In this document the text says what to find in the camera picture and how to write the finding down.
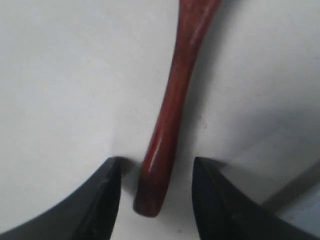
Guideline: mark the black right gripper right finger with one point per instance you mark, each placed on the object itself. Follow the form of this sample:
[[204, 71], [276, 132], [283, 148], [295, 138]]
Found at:
[[223, 212]]

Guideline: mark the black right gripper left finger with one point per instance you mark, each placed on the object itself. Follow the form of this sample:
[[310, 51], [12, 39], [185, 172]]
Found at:
[[89, 213]]

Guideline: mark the red wooden spoon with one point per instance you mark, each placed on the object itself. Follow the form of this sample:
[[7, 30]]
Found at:
[[194, 18]]

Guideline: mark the white plastic tray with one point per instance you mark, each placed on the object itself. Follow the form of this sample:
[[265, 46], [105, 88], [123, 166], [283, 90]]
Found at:
[[298, 202]]

